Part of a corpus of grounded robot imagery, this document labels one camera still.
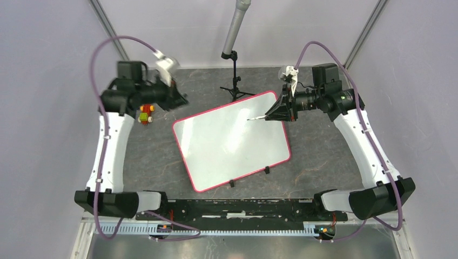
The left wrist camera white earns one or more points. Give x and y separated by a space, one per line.
166 66

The whiteboard with pink frame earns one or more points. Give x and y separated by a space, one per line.
227 143

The colourful toy block car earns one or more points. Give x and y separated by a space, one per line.
145 116

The black microphone tripod stand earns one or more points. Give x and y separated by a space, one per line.
234 91

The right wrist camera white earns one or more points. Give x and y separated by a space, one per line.
289 74

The silver microphone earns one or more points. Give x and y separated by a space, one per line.
241 7

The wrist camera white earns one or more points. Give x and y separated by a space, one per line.
289 74
166 66

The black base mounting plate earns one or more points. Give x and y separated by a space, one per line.
247 214

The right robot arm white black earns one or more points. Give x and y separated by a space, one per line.
384 189

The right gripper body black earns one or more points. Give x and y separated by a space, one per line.
293 108

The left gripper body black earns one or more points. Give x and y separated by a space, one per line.
162 92

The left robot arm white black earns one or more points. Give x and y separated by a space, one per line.
104 193

